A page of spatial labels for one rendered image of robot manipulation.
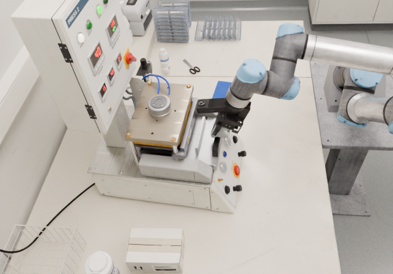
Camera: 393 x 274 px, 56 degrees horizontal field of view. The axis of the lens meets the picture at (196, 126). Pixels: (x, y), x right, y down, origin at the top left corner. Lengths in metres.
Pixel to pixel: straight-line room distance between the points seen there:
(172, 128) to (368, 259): 1.44
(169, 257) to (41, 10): 0.83
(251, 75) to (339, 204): 1.47
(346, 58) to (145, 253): 0.87
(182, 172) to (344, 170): 1.17
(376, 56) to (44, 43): 0.89
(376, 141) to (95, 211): 1.19
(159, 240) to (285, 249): 0.44
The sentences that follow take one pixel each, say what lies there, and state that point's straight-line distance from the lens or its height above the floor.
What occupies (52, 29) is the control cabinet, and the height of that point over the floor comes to 1.54.
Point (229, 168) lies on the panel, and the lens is 1.43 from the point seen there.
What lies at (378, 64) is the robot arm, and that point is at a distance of 1.16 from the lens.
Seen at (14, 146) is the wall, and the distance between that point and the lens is 1.54.
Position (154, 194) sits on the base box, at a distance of 1.42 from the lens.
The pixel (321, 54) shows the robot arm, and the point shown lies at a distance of 1.13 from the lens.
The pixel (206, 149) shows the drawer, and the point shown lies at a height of 0.97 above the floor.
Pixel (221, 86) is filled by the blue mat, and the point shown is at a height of 0.75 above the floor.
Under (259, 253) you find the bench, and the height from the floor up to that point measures 0.75.
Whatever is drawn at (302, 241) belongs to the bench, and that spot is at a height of 0.75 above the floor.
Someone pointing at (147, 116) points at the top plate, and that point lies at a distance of 1.27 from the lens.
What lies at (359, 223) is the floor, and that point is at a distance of 2.37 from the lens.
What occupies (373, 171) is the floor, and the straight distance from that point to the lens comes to 2.59.
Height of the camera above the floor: 2.02
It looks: 49 degrees down
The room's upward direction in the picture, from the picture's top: 7 degrees counter-clockwise
